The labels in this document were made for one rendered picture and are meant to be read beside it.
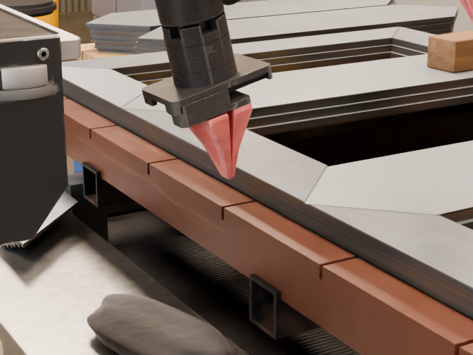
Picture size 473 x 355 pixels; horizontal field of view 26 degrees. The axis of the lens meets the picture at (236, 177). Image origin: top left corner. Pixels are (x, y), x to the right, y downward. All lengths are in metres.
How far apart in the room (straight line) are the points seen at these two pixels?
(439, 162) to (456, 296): 0.33
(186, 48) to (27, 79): 0.16
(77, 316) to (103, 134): 0.28
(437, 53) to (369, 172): 0.56
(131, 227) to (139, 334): 0.75
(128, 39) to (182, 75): 1.17
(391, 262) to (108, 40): 1.26
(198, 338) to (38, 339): 0.18
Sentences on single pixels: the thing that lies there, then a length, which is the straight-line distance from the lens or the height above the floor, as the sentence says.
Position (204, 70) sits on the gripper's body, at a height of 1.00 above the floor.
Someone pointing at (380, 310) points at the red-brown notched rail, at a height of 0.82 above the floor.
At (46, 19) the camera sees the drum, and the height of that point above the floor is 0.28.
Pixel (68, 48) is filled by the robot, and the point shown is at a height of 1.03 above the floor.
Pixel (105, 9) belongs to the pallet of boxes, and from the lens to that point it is 4.84.
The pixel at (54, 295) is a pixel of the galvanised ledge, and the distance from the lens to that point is 1.23.
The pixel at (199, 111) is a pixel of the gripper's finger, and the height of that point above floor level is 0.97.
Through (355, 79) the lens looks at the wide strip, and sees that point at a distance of 1.56.
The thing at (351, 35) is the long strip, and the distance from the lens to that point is 1.93.
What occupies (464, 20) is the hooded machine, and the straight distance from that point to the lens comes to 6.61.
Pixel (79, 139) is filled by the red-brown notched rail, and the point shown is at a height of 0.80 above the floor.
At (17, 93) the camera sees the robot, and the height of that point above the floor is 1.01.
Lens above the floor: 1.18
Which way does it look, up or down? 18 degrees down
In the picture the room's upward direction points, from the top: straight up
